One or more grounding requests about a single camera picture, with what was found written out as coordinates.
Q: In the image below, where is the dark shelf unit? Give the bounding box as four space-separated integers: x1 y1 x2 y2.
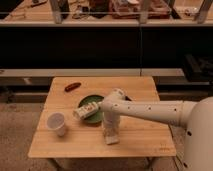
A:
0 0 213 85

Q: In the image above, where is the white paper cup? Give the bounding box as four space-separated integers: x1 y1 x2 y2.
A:
46 113 66 137

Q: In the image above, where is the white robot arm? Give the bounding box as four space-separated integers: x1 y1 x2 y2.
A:
98 89 213 171

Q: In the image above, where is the black equipment on right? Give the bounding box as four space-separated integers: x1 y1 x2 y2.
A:
182 54 213 82

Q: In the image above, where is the white sponge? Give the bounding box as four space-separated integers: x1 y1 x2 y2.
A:
104 134 119 145

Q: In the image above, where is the green plate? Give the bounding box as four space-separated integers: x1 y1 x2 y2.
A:
79 95 103 124

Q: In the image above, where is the white snack packet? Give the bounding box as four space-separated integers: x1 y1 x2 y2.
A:
73 102 99 120

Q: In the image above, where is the wooden table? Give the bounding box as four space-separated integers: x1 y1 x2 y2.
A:
28 76 177 171

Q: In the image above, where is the red sausage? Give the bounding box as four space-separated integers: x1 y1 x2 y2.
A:
64 82 81 92

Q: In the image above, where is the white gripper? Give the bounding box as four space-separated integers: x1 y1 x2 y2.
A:
103 112 120 136

